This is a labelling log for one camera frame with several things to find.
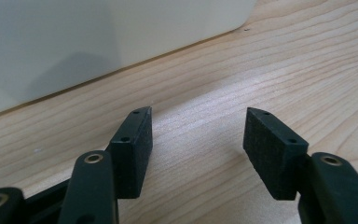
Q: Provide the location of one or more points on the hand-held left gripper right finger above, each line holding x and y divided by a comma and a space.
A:
292, 168

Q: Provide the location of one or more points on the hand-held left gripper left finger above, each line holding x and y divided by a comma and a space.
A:
105, 180

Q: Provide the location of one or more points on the cream compartment organizer box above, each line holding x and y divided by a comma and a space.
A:
90, 40

